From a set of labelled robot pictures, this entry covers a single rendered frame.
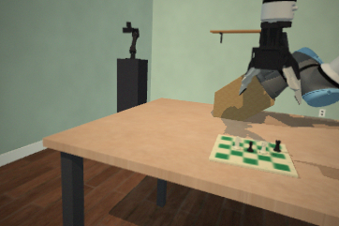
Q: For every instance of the green and white chessboard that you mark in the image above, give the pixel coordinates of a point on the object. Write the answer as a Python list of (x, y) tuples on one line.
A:
[(272, 162)]

